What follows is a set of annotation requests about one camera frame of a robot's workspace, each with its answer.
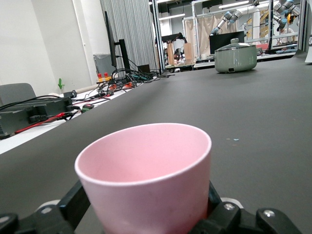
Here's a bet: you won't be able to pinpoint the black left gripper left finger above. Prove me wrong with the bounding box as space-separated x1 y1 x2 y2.
0 180 92 234

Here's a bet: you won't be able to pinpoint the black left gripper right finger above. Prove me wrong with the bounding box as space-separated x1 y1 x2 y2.
190 181 303 234

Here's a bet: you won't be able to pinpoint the pink plastic cup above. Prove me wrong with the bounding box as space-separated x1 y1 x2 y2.
74 122 212 234

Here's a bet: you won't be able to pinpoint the black power supply box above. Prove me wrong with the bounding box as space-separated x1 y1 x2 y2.
0 96 74 140

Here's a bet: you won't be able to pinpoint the grey chair back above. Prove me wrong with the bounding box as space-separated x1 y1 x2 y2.
0 82 37 106

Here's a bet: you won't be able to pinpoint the grey-green cooking pot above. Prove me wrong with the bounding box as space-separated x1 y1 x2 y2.
214 38 258 74

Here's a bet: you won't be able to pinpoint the grey bin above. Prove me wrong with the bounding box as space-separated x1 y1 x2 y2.
93 53 113 77

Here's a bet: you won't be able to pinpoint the glass pot lid grey knob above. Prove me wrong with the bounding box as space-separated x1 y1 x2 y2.
215 38 257 52

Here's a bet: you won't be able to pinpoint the wooden box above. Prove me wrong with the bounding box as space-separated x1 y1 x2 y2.
183 43 194 65

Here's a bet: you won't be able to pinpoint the black computer monitor on stand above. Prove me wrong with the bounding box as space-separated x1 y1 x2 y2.
104 11 131 71

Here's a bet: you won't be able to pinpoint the black background screen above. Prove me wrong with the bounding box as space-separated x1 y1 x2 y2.
209 31 246 55

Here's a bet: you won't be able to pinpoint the person in white shirt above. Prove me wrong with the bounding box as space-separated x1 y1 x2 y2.
277 27 296 45

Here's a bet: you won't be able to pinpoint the beige curtain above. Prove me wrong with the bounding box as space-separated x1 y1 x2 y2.
183 14 238 59

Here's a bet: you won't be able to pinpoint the black standing desk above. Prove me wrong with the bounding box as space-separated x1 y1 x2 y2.
161 32 188 67

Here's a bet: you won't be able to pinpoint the grey vertical blinds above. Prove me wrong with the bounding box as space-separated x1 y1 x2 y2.
99 0 158 72

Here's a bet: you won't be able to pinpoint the red wire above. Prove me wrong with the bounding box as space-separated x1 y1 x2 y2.
14 111 81 134

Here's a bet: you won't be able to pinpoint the black cable bundle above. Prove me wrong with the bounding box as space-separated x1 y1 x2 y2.
70 68 176 101

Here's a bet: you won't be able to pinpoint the white metal cell frame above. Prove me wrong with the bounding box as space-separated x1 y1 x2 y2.
191 0 305 64

